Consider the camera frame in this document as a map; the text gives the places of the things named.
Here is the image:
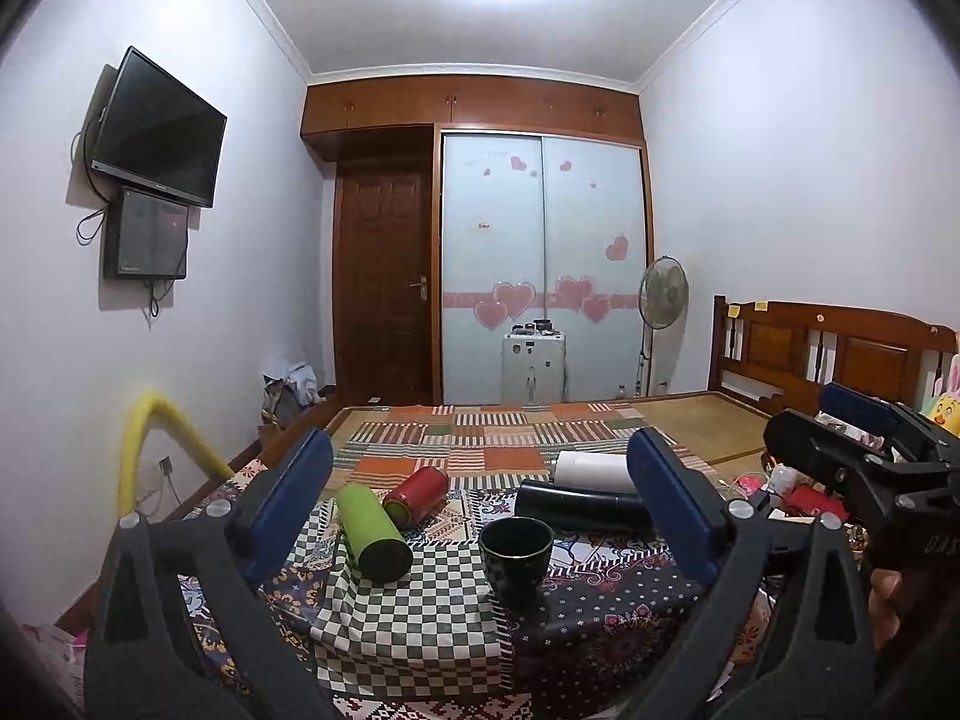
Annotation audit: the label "black tumbler cup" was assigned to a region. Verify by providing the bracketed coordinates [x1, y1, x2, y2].
[514, 478, 656, 535]

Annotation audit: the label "small wall-mounted monitor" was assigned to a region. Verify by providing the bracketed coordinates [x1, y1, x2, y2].
[102, 187, 191, 282]

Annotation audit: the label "red cup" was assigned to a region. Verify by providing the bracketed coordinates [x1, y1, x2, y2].
[382, 466, 451, 529]

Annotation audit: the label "patchwork striped blanket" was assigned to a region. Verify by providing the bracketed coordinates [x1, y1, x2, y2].
[328, 403, 682, 482]

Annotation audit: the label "checkered cloth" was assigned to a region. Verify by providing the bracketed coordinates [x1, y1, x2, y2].
[289, 493, 530, 670]

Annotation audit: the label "wooden bed headboard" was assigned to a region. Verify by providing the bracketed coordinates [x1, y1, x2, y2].
[708, 295, 960, 421]

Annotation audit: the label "pile of clothes and bags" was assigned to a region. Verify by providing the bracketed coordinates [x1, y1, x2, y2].
[259, 362, 320, 430]

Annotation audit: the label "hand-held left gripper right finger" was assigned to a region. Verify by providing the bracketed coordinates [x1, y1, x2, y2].
[611, 426, 880, 720]

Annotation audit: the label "brown wooden door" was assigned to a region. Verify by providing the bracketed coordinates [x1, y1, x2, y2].
[333, 160, 437, 407]

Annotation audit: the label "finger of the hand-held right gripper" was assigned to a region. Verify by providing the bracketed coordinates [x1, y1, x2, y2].
[819, 382, 938, 458]
[763, 409, 912, 517]

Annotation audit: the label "red packet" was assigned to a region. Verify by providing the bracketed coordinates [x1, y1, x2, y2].
[780, 483, 850, 524]

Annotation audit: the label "yellow foam tube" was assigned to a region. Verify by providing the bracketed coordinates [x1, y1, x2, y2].
[115, 387, 236, 523]

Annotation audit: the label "standing fan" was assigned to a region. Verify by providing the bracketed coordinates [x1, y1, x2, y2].
[637, 255, 690, 399]

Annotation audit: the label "black television cables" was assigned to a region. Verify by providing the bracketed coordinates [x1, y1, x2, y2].
[70, 108, 110, 244]

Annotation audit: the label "dark floral patterned blanket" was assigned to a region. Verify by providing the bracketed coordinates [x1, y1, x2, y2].
[176, 476, 773, 720]

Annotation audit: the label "white cup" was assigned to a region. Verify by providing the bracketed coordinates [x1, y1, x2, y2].
[552, 451, 639, 495]

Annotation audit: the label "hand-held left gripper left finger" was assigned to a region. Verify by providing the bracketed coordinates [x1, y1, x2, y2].
[82, 427, 344, 720]

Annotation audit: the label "person's right hand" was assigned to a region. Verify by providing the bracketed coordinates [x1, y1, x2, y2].
[868, 568, 907, 652]

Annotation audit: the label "wall-mounted television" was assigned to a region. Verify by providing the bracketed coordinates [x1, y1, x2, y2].
[89, 46, 228, 210]

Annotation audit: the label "wooden overhead cabinet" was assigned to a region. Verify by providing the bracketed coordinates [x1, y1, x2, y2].
[300, 74, 648, 163]

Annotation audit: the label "yellow plush toy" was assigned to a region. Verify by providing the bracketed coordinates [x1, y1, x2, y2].
[922, 351, 960, 437]

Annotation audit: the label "frosted sliding wardrobe door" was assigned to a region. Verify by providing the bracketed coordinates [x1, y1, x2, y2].
[439, 132, 545, 406]
[541, 134, 650, 402]

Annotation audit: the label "dark cup with gold rim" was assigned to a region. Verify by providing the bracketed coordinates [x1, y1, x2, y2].
[478, 516, 556, 610]

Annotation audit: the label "green cup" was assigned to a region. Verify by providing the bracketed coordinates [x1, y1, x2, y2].
[335, 483, 415, 583]

